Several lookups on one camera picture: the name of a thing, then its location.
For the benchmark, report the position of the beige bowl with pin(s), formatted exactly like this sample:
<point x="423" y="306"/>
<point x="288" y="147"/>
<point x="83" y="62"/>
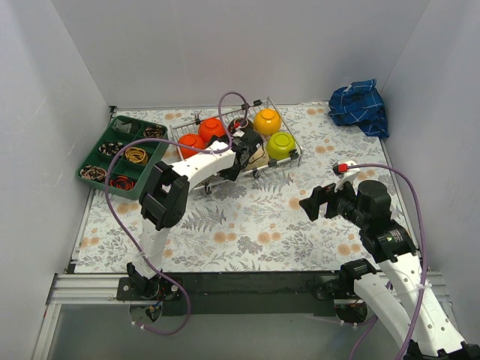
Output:
<point x="259" y="158"/>

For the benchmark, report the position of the black patterned bowl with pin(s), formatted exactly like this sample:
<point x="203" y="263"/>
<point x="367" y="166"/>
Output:
<point x="237" y="124"/>

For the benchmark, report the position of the floral table mat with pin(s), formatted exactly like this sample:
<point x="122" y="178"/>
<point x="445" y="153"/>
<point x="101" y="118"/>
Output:
<point x="253" y="224"/>

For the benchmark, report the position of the rear orange bowl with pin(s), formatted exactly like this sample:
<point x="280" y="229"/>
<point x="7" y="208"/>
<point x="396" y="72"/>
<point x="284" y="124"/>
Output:
<point x="211" y="127"/>

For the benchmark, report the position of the white brown patterned bowl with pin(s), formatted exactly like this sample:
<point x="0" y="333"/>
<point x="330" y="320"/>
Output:
<point x="210" y="181"/>

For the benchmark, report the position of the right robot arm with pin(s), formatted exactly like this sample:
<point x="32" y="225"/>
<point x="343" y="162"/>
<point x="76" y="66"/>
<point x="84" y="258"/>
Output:
<point x="394" y="287"/>

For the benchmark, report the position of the metal wire dish rack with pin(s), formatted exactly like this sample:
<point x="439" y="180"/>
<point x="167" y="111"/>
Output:
<point x="192" y="126"/>

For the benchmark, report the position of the front orange bowl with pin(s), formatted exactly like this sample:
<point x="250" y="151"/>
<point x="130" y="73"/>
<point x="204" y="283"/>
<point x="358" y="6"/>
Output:
<point x="194" y="142"/>

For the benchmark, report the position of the blue checked cloth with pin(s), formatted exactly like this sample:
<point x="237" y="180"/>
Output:
<point x="360" y="104"/>

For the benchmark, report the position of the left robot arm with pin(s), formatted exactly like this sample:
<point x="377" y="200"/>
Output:
<point x="165" y="195"/>

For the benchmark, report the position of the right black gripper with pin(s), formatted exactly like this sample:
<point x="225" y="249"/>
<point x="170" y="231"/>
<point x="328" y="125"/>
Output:
<point x="330" y="202"/>

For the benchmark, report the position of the yellow bowl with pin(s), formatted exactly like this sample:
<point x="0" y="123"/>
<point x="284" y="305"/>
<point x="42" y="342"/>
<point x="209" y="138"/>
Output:
<point x="267" y="121"/>

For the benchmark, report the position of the lime green bowl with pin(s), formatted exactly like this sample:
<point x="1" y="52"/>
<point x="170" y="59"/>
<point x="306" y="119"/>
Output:
<point x="280" y="145"/>

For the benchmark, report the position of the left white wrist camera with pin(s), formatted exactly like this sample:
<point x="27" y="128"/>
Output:
<point x="240" y="134"/>

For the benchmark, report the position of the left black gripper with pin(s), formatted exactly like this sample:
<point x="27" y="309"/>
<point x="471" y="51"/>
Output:
<point x="247" y="148"/>

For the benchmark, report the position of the orange bowl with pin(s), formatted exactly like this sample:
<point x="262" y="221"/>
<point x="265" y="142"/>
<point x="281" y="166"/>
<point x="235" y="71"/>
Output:
<point x="194" y="142"/>
<point x="211" y="127"/>

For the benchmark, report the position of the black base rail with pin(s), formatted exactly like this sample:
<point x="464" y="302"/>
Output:
<point x="275" y="292"/>

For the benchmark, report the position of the green compartment organizer tray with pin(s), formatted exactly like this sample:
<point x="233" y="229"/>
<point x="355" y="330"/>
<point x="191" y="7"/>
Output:
<point x="123" y="156"/>

